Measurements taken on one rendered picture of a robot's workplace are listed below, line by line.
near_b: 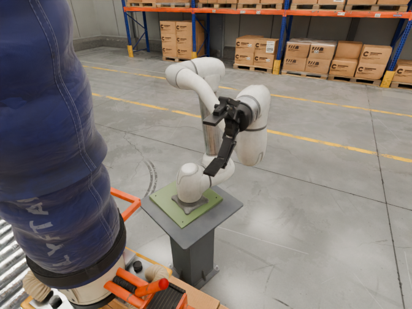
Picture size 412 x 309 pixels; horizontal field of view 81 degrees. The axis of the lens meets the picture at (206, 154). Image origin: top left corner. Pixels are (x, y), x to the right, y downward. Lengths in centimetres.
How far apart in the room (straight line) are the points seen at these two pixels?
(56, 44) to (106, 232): 39
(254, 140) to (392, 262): 210
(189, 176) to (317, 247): 153
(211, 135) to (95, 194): 95
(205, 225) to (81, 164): 108
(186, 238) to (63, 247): 91
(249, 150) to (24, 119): 64
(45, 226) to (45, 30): 33
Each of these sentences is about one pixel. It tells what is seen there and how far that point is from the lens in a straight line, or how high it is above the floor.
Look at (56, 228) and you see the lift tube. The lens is 55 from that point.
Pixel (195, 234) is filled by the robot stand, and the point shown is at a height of 75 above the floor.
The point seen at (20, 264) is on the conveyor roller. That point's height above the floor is 54.
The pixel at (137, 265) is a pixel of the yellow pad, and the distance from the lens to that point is 88.
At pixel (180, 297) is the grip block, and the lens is 69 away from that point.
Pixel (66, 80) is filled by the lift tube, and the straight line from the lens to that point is 45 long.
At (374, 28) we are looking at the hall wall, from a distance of 874.
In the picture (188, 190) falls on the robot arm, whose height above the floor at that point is 94.
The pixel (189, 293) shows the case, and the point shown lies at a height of 94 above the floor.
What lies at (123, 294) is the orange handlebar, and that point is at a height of 124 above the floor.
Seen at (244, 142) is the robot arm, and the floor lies 146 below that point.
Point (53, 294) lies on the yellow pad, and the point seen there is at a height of 113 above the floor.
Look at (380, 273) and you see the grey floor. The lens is 259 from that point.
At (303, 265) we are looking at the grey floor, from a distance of 236.
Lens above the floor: 187
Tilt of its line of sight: 33 degrees down
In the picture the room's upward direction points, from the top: straight up
